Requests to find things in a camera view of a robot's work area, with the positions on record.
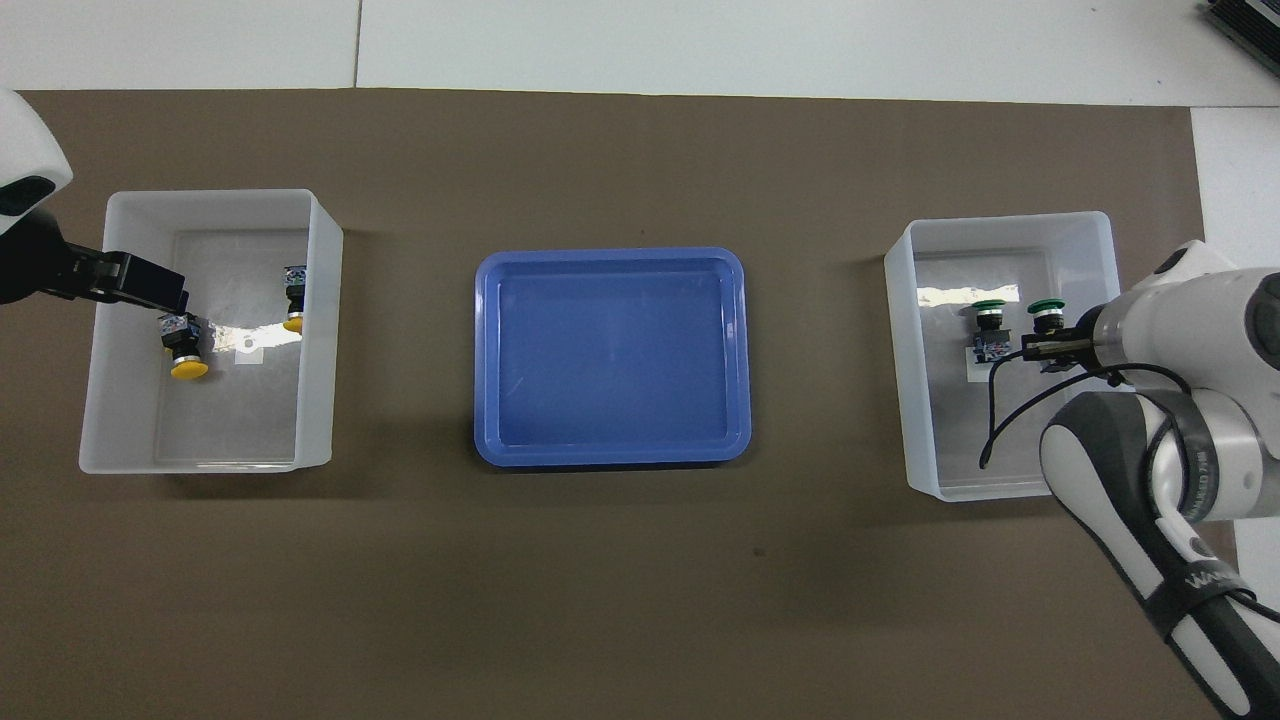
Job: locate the yellow push button switch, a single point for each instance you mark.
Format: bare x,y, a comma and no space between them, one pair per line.
295,298
186,355

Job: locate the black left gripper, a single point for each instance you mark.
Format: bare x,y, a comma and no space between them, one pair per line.
50,270

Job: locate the blue plastic tray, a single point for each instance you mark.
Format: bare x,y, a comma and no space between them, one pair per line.
610,360

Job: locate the black ribbed device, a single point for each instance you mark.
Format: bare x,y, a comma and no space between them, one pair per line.
1250,20

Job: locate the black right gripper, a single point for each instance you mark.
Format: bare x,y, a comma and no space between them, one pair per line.
1088,340

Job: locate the green push button switch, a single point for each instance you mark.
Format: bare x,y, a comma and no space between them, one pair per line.
990,325
1047,318

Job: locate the brown table mat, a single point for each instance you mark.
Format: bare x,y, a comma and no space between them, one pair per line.
700,600

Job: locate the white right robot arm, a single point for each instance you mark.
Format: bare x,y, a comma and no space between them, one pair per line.
1200,320

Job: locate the translucent white plastic box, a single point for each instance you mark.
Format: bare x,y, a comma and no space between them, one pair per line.
940,450
230,420

